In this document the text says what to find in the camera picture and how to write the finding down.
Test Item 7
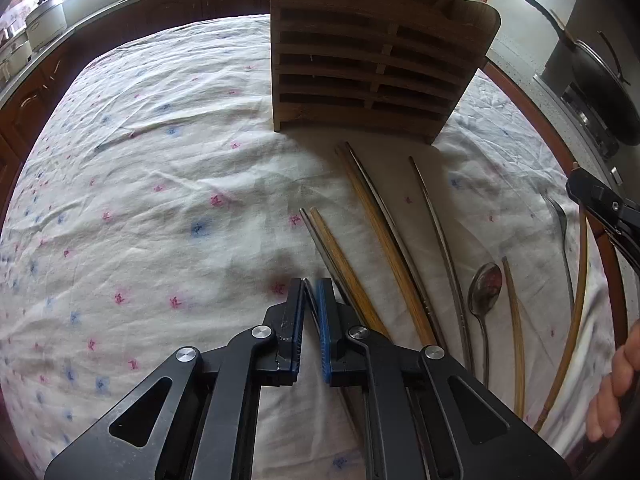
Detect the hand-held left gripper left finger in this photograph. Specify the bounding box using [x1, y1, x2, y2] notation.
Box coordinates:
[44, 277, 306, 480]

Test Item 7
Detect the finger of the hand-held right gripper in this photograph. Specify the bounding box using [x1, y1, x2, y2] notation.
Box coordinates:
[566, 162, 640, 257]

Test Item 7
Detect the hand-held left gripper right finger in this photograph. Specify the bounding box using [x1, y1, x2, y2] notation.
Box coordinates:
[315, 279, 572, 480]

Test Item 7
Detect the metal fork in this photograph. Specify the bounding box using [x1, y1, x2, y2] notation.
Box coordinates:
[544, 194, 577, 312]

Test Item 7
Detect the metal chopstick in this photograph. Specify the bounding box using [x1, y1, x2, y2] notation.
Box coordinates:
[299, 207, 353, 313]
[408, 155, 475, 373]
[343, 141, 448, 350]

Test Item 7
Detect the long bamboo chopstick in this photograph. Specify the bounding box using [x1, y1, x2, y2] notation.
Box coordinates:
[531, 209, 590, 434]

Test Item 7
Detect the wooden utensil holder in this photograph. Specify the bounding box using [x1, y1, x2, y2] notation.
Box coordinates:
[270, 0, 502, 147]

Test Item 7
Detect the person's right hand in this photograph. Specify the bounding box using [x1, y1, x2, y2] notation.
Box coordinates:
[586, 317, 640, 443]

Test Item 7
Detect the black wok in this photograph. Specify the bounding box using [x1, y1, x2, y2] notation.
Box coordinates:
[519, 0, 640, 147]

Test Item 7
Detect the gas stove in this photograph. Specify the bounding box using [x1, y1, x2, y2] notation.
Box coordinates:
[531, 71, 640, 163]

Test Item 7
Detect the glass wok lid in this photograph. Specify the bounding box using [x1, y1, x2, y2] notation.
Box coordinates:
[570, 31, 640, 111]

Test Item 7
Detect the metal spoon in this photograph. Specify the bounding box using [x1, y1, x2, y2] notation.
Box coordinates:
[467, 262, 504, 388]

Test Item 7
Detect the wooden stick in wok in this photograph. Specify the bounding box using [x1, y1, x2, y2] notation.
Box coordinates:
[549, 9, 578, 45]

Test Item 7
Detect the white floral cloth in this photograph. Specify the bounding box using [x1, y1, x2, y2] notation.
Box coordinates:
[0, 12, 623, 480]

